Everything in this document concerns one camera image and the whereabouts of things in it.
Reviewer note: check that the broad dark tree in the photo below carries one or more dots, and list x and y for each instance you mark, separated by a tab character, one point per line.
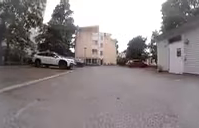
136	46

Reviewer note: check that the white garage building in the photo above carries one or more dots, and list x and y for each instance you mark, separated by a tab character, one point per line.
197	50

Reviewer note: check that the white car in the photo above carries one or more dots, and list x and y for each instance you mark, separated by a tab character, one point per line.
50	59

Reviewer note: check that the pale kerb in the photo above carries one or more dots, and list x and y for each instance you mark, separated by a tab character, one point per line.
30	82

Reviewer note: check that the tall beige building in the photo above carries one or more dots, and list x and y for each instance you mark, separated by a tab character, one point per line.
90	46

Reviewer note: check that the grey asphalt road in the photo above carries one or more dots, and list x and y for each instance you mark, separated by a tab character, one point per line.
113	96

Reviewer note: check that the group of trees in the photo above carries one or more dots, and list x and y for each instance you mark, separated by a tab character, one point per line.
13	26

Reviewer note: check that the raised grey paved area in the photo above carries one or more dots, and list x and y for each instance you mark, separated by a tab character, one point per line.
13	75

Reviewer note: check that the tall dark tree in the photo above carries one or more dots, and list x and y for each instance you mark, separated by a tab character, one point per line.
58	33

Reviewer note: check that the dark car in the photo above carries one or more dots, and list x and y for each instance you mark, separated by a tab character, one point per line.
79	62

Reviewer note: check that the trees behind garage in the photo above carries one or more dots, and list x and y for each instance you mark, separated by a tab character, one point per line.
183	11

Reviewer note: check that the red car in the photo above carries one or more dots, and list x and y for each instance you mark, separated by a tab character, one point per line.
137	63

